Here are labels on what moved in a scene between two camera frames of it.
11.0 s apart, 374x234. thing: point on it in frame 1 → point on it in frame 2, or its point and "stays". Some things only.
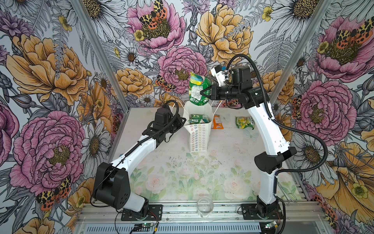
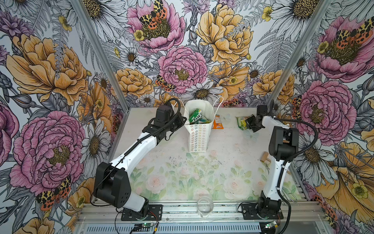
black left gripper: (180, 123) stays
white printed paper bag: (197, 120) stays
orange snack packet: (216, 122) stays
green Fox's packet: (197, 83) → (194, 117)
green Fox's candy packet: (198, 119) stays
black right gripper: (215, 93) → (249, 120)
